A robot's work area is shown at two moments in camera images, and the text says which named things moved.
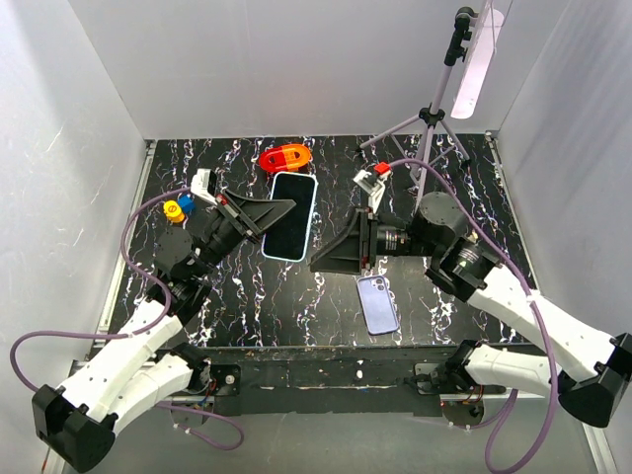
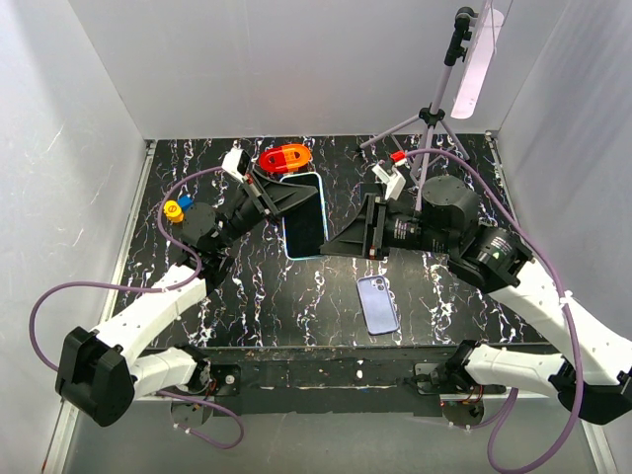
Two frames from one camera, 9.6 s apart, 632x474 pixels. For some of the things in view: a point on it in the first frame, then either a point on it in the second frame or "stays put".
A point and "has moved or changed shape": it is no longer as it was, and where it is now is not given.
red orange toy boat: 285,157 stays put
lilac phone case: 376,304 stays put
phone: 288,239 has moved or changed shape
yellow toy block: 173,211 stays put
